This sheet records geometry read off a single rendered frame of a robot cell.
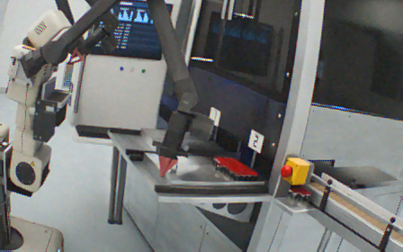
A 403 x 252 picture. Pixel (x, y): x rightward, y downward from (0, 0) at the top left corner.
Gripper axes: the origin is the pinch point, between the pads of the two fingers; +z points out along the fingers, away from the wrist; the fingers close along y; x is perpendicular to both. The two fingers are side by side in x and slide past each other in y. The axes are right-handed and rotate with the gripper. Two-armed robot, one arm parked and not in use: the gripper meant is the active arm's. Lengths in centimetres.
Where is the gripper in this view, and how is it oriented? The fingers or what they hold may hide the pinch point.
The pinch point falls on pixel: (161, 174)
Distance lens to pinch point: 143.0
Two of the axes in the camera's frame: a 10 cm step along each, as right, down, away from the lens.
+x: -3.7, -2.5, 8.9
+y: 8.7, 2.5, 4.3
